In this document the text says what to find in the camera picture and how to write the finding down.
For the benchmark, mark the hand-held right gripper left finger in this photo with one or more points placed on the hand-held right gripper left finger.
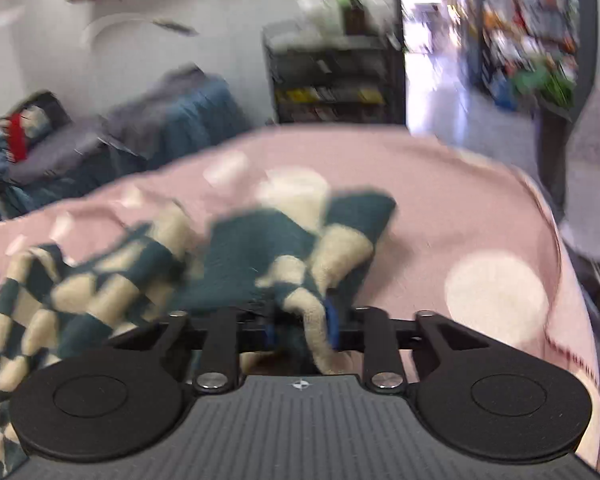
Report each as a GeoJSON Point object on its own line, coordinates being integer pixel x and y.
{"type": "Point", "coordinates": [269, 336]}

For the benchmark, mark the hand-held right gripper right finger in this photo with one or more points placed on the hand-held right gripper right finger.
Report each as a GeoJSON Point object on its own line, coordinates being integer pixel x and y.
{"type": "Point", "coordinates": [332, 325]}

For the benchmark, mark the teal and cream checkered garment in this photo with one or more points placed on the teal and cream checkered garment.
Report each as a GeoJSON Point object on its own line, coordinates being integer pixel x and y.
{"type": "Point", "coordinates": [245, 255]}

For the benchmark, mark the pink blanket with white dots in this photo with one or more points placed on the pink blanket with white dots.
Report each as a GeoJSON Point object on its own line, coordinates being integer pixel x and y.
{"type": "Point", "coordinates": [430, 200]}

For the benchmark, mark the blue covered massage bed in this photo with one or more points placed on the blue covered massage bed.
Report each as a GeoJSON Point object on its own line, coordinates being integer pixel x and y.
{"type": "Point", "coordinates": [195, 125]}

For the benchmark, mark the grey towel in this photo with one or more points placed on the grey towel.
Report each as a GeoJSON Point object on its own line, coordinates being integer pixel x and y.
{"type": "Point", "coordinates": [150, 115]}

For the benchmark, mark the clear plastic containers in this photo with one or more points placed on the clear plastic containers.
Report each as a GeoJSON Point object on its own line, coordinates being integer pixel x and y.
{"type": "Point", "coordinates": [330, 5]}

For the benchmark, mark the black chair back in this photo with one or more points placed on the black chair back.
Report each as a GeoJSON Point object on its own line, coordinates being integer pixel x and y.
{"type": "Point", "coordinates": [42, 107]}

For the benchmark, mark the red cloth item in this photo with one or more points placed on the red cloth item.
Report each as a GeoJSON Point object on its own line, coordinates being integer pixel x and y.
{"type": "Point", "coordinates": [17, 135]}

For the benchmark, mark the chrome arc lamp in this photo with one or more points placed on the chrome arc lamp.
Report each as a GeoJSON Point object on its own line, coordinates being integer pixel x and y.
{"type": "Point", "coordinates": [130, 20]}

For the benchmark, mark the colourful goods display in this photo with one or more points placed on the colourful goods display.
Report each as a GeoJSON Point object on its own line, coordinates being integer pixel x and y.
{"type": "Point", "coordinates": [530, 35]}

